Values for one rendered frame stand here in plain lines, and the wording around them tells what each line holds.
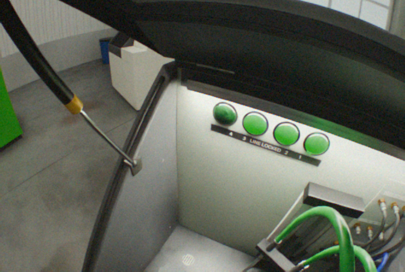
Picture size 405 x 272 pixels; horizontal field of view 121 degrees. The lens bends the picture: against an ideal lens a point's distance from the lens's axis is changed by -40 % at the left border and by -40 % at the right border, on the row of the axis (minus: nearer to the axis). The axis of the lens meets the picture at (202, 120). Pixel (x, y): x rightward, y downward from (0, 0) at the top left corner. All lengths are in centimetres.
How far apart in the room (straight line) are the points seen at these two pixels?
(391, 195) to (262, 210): 33
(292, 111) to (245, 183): 22
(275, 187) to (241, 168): 9
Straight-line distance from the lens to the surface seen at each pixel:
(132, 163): 35
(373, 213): 53
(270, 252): 52
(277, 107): 30
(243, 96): 30
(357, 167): 41
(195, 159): 47
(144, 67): 287
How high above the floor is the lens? 156
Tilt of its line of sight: 32 degrees down
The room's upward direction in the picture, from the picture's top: 5 degrees clockwise
